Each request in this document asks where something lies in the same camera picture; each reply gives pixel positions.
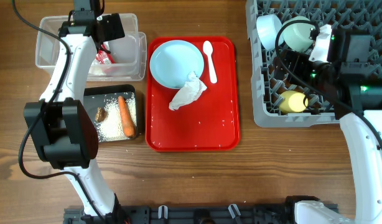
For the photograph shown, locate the green bowl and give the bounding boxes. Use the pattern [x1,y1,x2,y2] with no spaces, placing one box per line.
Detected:
[281,23,314,52]

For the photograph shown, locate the yellow plastic cup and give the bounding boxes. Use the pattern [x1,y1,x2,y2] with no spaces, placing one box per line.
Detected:
[279,90,309,113]

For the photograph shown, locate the white plastic spoon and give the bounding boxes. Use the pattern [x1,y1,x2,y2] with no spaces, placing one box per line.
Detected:
[203,40,218,84]

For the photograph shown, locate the red serving tray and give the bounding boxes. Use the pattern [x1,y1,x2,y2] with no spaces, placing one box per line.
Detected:
[145,36,240,152]

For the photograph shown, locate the grey dishwasher rack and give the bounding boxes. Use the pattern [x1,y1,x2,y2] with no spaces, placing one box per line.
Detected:
[246,0,382,128]

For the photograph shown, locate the white napkin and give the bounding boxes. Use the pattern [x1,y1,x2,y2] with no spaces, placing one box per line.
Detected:
[169,72,207,111]

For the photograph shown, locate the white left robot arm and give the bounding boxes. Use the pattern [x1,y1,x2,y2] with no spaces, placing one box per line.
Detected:
[19,8,125,223]

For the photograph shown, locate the blue bowl with rice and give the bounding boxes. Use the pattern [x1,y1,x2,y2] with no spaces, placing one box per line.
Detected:
[256,14,282,50]

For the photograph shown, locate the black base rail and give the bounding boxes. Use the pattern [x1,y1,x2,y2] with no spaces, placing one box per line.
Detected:
[62,203,340,224]

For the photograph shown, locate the black tray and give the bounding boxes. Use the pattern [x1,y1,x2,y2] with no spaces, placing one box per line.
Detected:
[83,84,139,140]

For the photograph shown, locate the red snack wrapper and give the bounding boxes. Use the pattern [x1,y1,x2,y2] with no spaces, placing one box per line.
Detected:
[93,42,115,75]

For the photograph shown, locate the light blue plate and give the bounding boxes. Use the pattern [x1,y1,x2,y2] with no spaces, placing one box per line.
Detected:
[149,40,205,89]

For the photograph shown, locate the brown food scrap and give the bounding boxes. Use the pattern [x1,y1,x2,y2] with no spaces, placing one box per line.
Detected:
[95,107,107,123]

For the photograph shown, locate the orange carrot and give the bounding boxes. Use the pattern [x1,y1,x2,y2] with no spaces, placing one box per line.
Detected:
[118,96,136,138]

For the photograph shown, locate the clear plastic bin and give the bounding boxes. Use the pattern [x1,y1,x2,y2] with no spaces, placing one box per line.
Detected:
[35,13,147,82]

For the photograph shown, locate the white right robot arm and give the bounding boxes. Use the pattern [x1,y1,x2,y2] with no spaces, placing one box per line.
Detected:
[276,50,382,223]

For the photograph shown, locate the pile of white rice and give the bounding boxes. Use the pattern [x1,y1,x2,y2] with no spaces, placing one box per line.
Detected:
[95,92,136,142]

